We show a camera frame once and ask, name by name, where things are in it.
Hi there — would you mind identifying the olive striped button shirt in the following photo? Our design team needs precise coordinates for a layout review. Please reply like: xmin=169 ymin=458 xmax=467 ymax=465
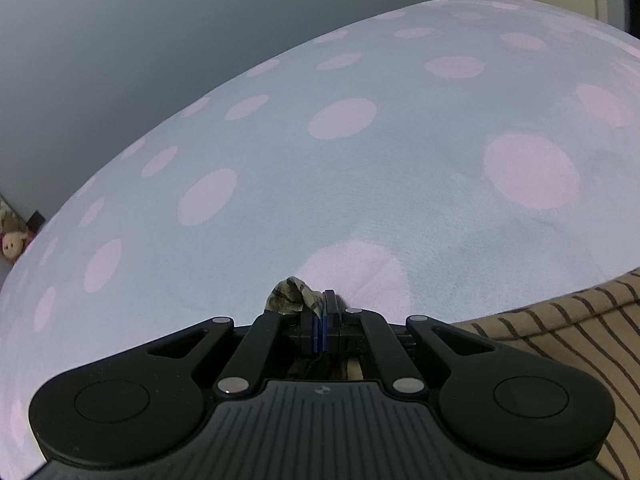
xmin=239 ymin=272 xmax=639 ymax=479

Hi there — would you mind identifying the polka dot bed sheet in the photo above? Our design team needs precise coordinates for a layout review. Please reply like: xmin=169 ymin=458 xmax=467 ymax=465
xmin=1 ymin=0 xmax=639 ymax=479

